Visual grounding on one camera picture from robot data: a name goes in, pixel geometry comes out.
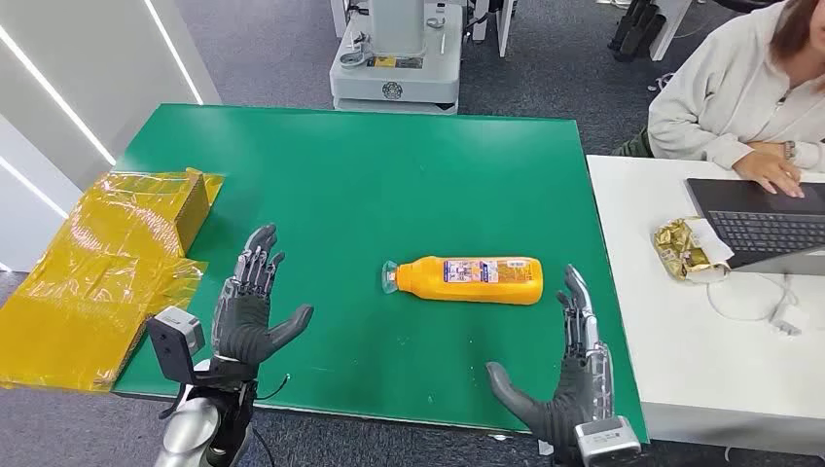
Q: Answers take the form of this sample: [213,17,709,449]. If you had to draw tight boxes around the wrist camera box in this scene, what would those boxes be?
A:
[573,415,643,467]
[146,306,206,384]

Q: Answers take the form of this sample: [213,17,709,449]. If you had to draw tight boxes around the black laptop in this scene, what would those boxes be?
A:
[685,177,825,277]

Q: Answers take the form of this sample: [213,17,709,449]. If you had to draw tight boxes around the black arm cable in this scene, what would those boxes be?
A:
[253,374,293,467]

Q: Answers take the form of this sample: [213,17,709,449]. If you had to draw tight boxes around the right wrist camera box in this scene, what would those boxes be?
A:
[573,415,643,467]

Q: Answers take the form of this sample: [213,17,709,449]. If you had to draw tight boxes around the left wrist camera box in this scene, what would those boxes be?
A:
[146,306,206,384]

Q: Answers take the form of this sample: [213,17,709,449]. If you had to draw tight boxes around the white furniture panel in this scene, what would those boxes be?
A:
[651,0,694,62]
[472,0,517,58]

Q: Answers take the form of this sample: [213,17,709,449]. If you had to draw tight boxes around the green table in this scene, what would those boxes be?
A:
[112,102,649,445]

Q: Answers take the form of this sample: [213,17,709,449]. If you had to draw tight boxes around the white power adapter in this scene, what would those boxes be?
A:
[770,303,810,338]

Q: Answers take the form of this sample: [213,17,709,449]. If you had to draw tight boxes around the gold foil wrapper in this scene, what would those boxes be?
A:
[652,217,735,283]

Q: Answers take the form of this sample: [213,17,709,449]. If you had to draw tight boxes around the white robot stand base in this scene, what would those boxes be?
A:
[328,0,465,116]

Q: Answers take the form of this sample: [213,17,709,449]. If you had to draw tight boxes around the white desk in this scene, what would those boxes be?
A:
[585,153,825,455]

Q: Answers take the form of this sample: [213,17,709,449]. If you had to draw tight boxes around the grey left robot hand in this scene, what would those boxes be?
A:
[211,223,315,370]

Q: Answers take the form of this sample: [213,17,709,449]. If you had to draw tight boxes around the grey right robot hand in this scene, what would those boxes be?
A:
[485,264,615,452]

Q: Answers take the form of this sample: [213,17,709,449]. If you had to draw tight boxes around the black shoes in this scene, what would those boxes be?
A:
[607,0,668,64]

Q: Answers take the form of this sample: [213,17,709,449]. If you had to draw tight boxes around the person's hand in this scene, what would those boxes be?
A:
[733,149,806,198]

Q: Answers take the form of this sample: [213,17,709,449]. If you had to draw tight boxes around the yellow taped cardboard box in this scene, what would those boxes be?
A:
[0,167,226,394]

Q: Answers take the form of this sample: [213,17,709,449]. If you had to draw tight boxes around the orange plastic bottle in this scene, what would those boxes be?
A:
[381,255,545,306]

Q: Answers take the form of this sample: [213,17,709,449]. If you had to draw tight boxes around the person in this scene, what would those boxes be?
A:
[610,0,825,198]

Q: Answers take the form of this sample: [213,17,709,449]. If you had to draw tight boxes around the white cable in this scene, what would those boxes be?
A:
[705,273,801,324]

